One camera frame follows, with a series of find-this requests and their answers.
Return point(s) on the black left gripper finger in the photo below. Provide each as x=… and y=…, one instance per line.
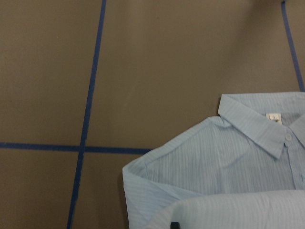
x=175, y=225

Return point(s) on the light blue button shirt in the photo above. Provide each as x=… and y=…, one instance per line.
x=255, y=144

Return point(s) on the brown paper table cover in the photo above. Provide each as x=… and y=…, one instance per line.
x=163, y=66

